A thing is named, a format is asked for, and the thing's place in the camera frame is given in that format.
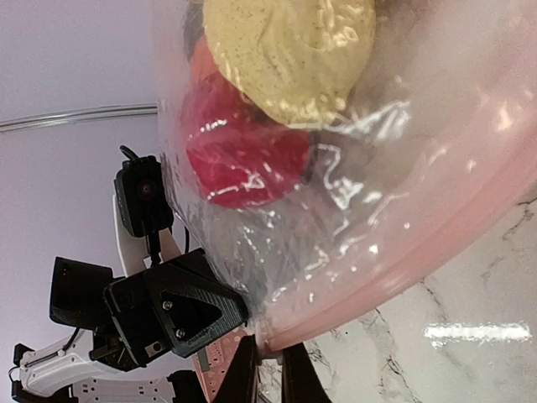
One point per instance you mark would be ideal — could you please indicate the orange fake fruit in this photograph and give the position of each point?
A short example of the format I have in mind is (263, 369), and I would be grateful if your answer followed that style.
(202, 63)

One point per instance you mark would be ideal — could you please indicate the left aluminium frame post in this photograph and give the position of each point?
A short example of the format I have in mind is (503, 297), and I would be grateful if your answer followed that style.
(84, 115)

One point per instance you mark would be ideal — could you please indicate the red fake apple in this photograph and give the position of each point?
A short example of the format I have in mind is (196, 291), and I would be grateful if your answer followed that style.
(239, 156)

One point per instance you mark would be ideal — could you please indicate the beige fake bread ball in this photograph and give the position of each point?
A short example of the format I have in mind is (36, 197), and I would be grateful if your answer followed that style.
(298, 61)

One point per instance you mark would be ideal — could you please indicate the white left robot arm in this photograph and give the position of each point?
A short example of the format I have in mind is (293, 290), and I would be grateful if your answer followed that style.
(45, 374)

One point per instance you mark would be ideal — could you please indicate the clear zip top bag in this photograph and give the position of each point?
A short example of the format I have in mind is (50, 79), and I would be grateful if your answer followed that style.
(437, 142)

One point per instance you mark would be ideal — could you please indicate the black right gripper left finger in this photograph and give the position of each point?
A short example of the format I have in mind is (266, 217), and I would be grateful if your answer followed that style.
(240, 384)

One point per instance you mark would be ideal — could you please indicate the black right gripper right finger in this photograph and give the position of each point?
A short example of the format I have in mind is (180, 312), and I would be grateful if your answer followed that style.
(300, 381)

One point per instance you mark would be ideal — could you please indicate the pink perforated plastic basket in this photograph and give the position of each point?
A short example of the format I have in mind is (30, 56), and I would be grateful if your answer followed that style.
(213, 361)

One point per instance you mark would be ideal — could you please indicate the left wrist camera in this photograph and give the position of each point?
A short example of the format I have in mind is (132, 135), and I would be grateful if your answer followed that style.
(141, 196)

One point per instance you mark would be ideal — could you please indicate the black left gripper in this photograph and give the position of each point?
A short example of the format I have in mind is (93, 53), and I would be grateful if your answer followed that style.
(179, 307)

